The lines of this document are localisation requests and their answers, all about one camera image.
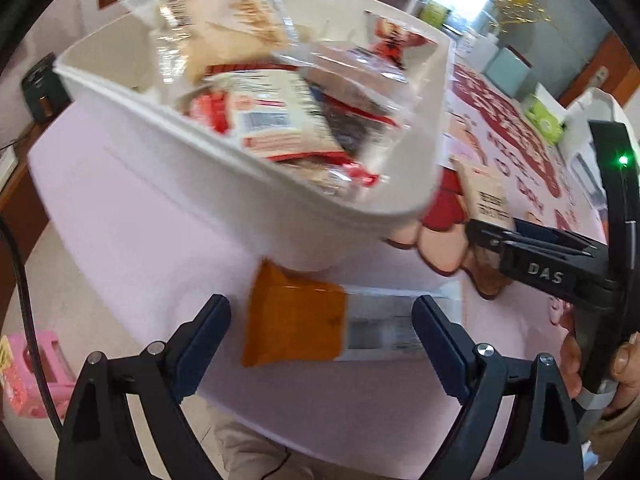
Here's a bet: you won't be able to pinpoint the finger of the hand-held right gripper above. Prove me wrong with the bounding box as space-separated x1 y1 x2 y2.
514 218 607 254
464 220 522 262

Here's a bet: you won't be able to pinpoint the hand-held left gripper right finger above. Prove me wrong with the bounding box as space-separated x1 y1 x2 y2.
411 295 586 480

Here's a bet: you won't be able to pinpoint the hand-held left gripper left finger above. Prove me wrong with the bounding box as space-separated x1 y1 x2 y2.
55 294 233 480

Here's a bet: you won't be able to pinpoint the beige labelled snack packet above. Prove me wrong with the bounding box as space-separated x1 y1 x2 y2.
449 157 517 235

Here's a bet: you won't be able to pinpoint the orange snack packet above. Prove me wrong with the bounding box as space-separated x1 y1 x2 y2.
242 258 464 368

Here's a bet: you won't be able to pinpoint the white plastic bin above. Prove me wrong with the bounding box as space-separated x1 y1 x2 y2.
52 0 457 272

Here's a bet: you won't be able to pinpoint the person's right forearm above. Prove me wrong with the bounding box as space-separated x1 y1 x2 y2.
589 402 640 467

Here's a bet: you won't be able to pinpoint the person's right hand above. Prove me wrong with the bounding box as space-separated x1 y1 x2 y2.
559 329 640 415

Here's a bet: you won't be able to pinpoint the white countertop appliance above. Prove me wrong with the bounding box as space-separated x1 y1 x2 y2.
562 87 640 213

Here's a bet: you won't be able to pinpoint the pink red printed tablecloth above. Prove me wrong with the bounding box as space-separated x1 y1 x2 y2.
27 62 612 467

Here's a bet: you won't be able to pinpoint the person's beige trousers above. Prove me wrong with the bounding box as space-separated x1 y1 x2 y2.
214 414 313 480

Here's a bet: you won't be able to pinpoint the green tissue pack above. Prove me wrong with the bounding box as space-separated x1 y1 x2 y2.
522 85 569 144

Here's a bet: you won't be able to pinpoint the small red wrapped candy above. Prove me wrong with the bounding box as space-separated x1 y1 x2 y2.
344 159 392 188

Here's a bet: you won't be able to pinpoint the teal canister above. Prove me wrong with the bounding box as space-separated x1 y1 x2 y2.
485 47 532 99

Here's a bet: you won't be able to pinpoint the pink plastic stool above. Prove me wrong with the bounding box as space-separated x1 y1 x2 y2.
0 332 77 419

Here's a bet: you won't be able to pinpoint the dark seaweed snack packet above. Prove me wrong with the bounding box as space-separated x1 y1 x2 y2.
322 97 403 157

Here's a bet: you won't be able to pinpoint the clear packet red figure print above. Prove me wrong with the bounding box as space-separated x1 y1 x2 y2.
277 10 442 128

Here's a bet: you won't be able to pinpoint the green jar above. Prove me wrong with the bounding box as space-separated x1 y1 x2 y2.
419 0 449 29

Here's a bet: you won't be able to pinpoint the white red labelled snack packet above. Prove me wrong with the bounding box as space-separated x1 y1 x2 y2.
187 71 352 162

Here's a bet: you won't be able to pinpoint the black electronic device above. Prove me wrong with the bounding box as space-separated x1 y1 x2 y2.
22 52 72 124

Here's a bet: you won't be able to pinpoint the clear packet of beige crackers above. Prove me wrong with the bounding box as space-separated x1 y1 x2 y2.
122 0 298 88

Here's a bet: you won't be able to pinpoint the thin black cable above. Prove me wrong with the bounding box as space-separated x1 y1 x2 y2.
264 451 292 480

